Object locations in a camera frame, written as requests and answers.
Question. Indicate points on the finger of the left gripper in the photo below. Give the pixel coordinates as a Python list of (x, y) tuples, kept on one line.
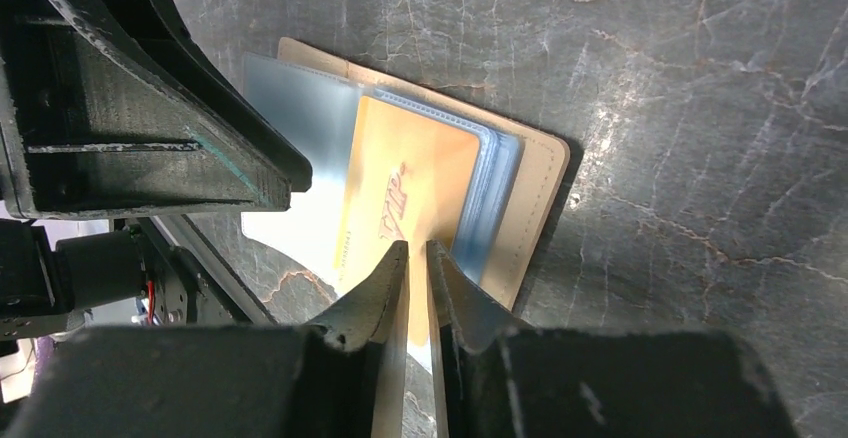
[(109, 109)]

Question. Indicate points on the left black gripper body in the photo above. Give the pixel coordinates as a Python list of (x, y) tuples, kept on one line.
[(44, 287)]

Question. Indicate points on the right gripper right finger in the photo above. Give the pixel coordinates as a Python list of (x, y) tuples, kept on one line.
[(497, 376)]

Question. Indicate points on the beige card holder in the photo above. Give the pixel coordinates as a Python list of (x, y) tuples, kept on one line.
[(310, 97)]

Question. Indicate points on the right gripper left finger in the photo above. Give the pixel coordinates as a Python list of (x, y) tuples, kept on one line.
[(341, 374)]

